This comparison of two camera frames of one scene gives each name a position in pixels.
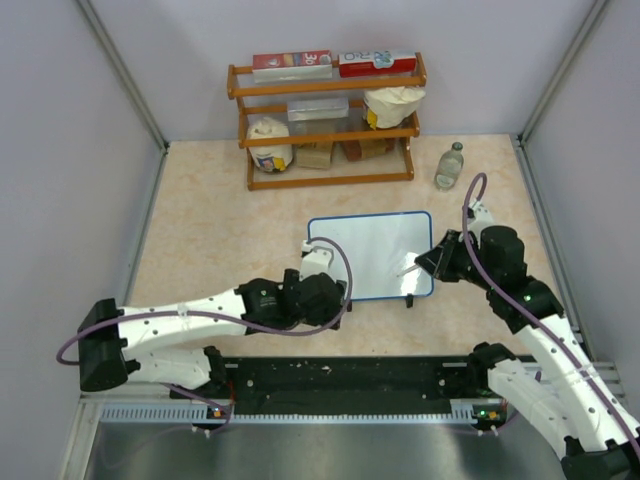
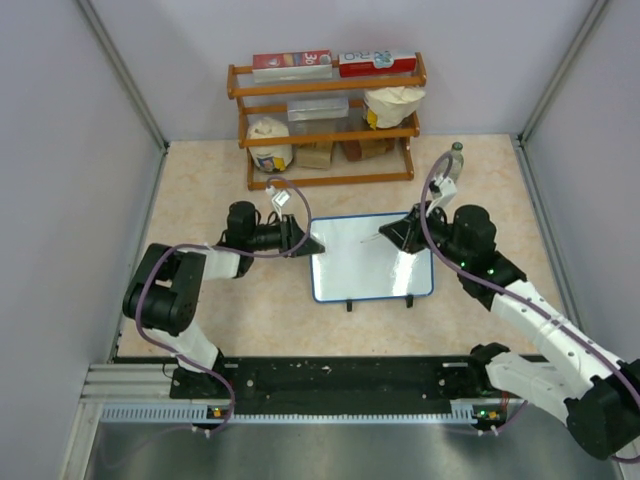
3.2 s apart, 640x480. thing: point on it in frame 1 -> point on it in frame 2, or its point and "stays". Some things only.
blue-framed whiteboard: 380,247 stays
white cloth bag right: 392,103 stays
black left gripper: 326,316 -> 290,234
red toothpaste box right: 376,63 stays
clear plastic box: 318,109 stays
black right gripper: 438,261 -> 406,233
